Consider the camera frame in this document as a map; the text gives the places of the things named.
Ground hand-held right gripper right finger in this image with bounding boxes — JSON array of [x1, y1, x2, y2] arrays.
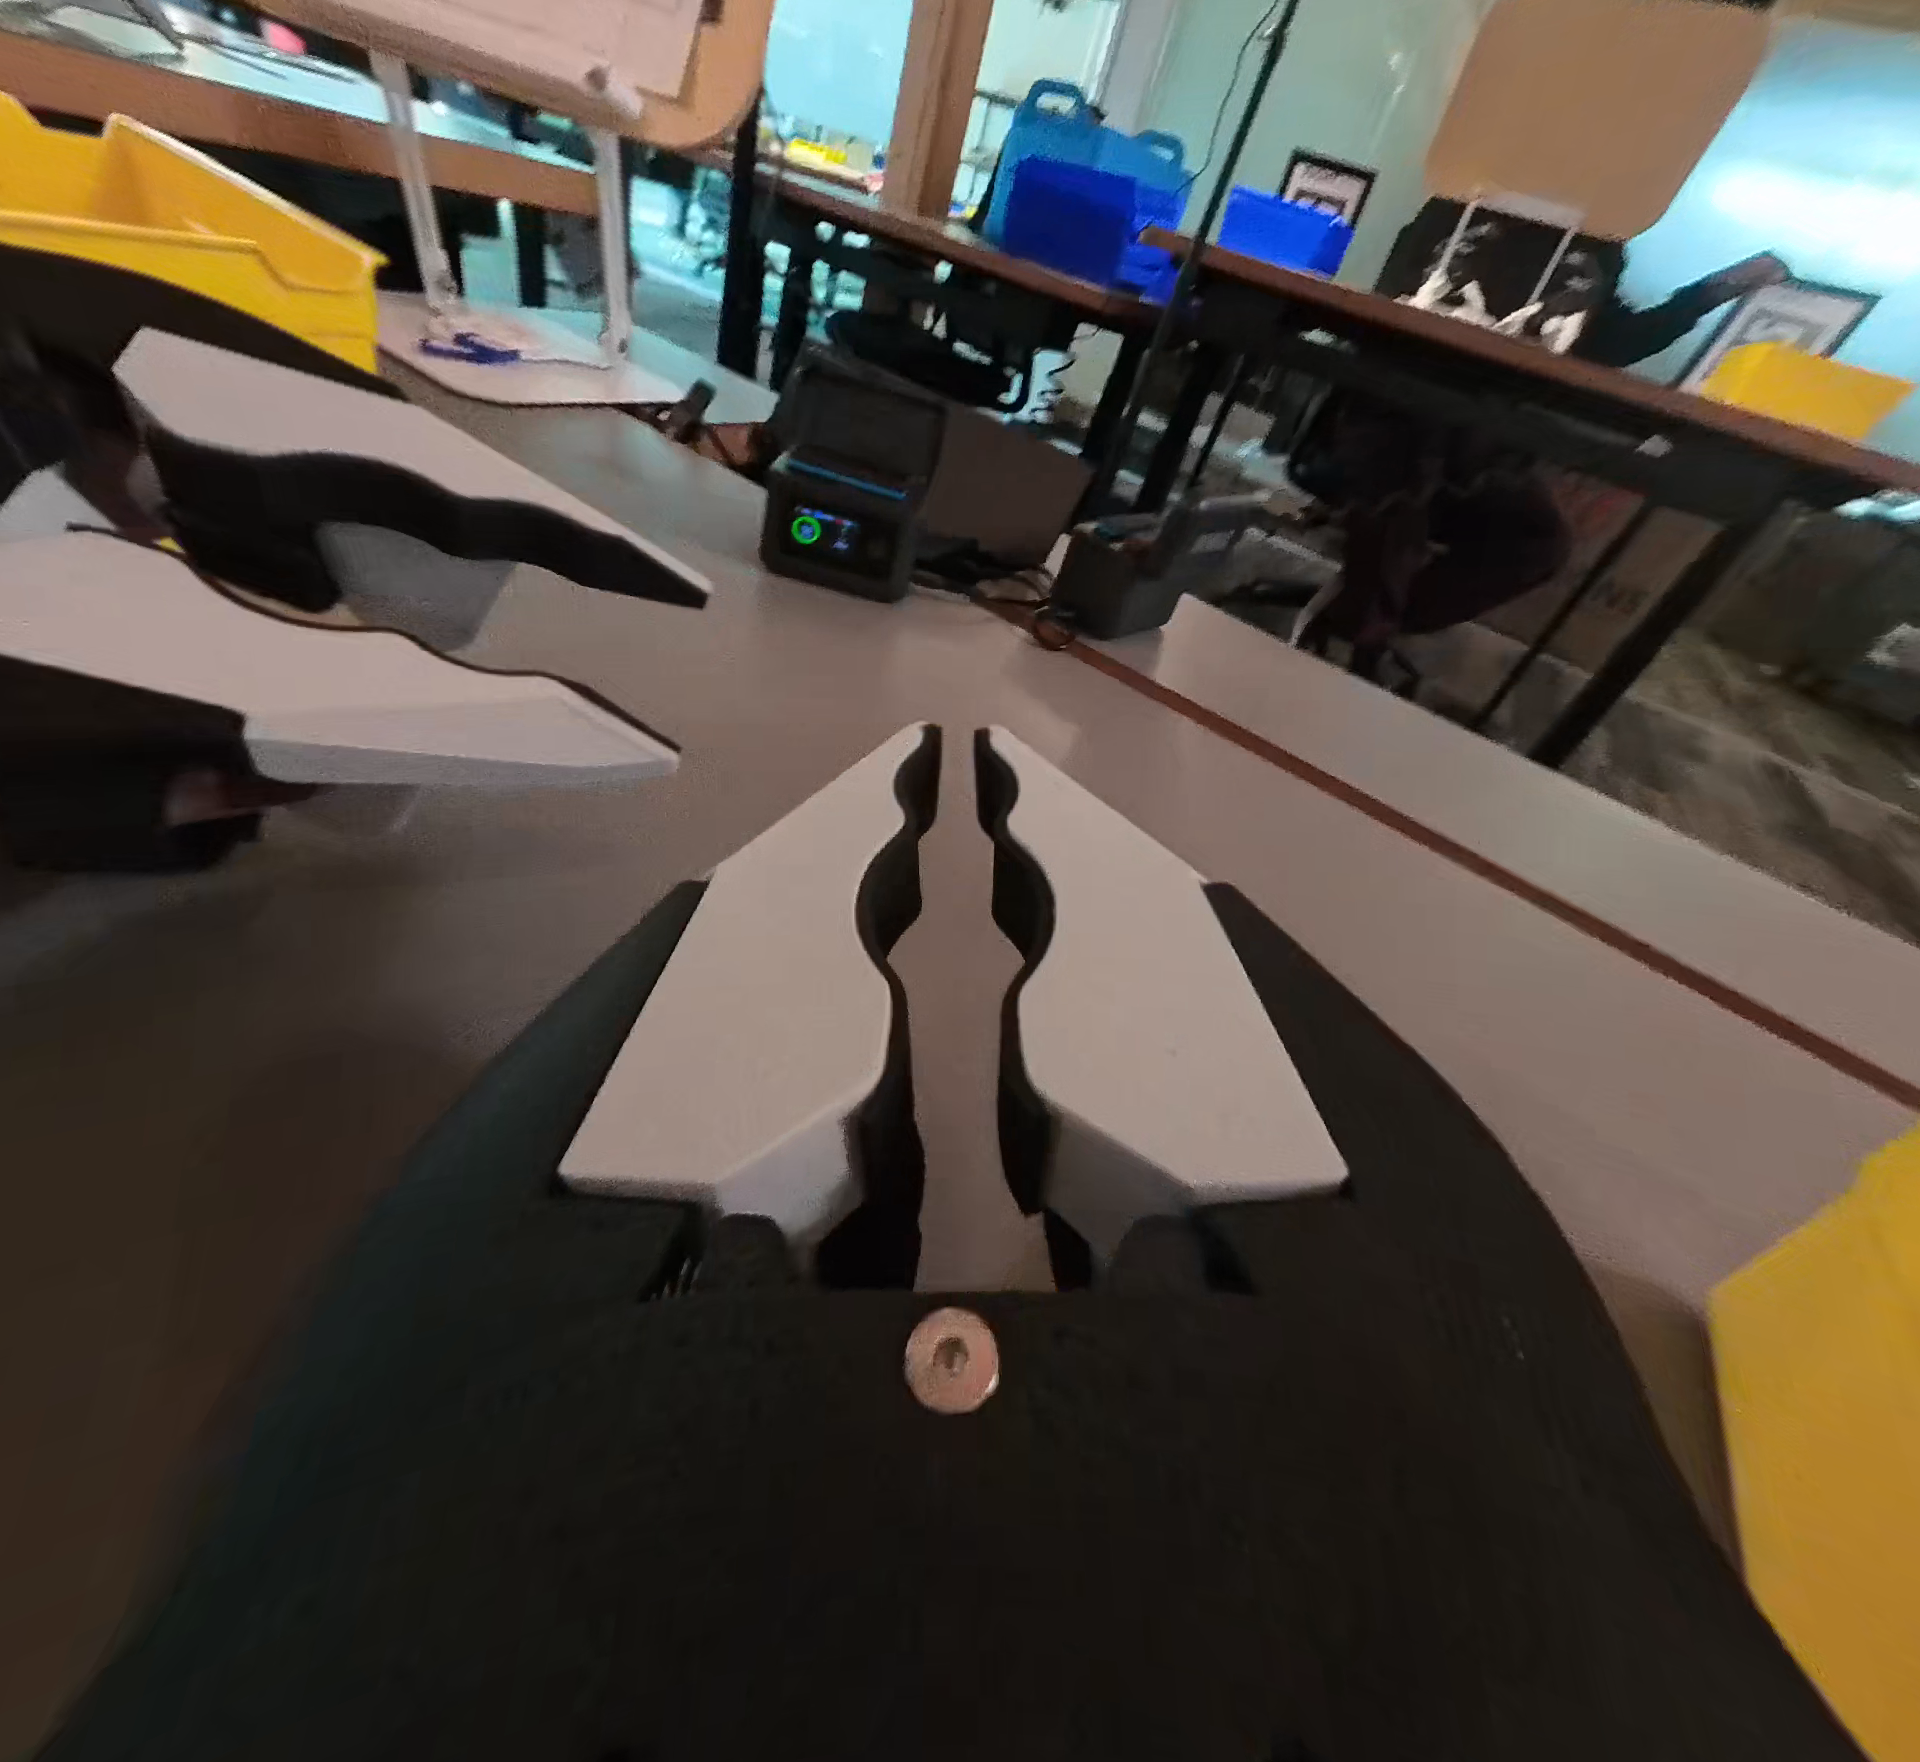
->
[[971, 723, 1351, 1258]]

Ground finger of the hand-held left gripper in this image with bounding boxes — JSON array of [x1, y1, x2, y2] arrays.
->
[[0, 480, 683, 787], [113, 325, 710, 649]]

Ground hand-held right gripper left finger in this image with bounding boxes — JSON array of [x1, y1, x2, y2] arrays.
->
[[559, 721, 943, 1286]]

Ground yellow plastic bin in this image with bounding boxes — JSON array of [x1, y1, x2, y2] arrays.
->
[[1693, 340, 1915, 444], [1705, 1128, 1920, 1762], [0, 89, 388, 377]]

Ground wooden table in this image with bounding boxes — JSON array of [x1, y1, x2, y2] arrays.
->
[[0, 27, 604, 308]]

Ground clear acrylic stand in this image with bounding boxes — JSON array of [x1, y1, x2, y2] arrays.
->
[[366, 53, 643, 372]]

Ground dark grey adapter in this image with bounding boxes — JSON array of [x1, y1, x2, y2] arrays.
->
[[1050, 508, 1250, 641]]

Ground black device with display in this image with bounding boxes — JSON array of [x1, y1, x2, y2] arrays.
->
[[756, 344, 949, 604]]

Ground grey box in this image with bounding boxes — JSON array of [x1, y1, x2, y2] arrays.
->
[[916, 402, 1096, 551]]

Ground cardboard box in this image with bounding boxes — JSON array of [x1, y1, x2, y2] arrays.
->
[[1501, 472, 1748, 671]]

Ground blue plastic container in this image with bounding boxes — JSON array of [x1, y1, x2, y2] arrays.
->
[[981, 79, 1197, 282]]

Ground blue plastic bin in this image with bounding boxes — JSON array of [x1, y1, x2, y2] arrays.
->
[[1218, 188, 1354, 275]]

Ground black framed picture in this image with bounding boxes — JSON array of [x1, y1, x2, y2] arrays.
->
[[1677, 251, 1880, 392], [1275, 149, 1378, 243]]

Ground black light stand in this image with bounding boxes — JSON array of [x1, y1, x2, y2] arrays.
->
[[1167, 0, 1359, 338]]

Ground brown table with black frame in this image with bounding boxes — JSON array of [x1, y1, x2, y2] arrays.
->
[[1138, 224, 1920, 767], [720, 159, 1180, 421]]

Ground wooden post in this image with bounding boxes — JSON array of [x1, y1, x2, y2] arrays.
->
[[880, 0, 1041, 220]]

